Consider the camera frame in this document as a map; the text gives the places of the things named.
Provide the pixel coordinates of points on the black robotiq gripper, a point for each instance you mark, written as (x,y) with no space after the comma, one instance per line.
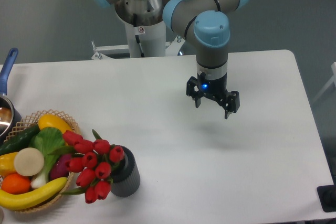
(215,90)

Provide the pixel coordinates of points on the red tulip bouquet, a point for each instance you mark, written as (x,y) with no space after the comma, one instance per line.
(95,162)

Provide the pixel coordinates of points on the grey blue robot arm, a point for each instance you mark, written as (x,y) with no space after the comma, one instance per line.
(202,23)

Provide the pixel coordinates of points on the dark grey ribbed vase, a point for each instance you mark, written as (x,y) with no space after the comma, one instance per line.
(126,178)

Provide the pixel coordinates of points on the white furniture piece right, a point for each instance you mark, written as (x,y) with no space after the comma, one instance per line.
(330,83)

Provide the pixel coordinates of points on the black device at edge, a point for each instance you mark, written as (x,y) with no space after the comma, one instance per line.
(327,197)

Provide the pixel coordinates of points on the green bok choy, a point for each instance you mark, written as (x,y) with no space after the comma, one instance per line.
(46,141)

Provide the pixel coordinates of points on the purple sweet potato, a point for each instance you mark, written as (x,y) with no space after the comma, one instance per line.
(60,169)

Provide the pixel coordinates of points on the woven wicker basket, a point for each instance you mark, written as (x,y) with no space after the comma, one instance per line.
(29,121)

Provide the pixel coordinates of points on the beige round disc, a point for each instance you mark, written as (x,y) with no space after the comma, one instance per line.
(28,162)

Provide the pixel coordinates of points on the green cucumber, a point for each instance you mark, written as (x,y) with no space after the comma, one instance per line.
(19,141)

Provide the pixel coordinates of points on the yellow bell pepper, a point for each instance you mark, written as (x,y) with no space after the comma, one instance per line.
(7,164)

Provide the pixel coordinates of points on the orange fruit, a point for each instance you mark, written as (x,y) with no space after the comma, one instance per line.
(16,184)

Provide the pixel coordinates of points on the yellow banana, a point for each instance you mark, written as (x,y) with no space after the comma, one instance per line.
(32,198)

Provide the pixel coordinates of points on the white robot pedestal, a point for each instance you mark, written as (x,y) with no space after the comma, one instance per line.
(145,32)

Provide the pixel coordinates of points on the blue handled saucepan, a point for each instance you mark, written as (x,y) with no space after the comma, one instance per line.
(9,115)

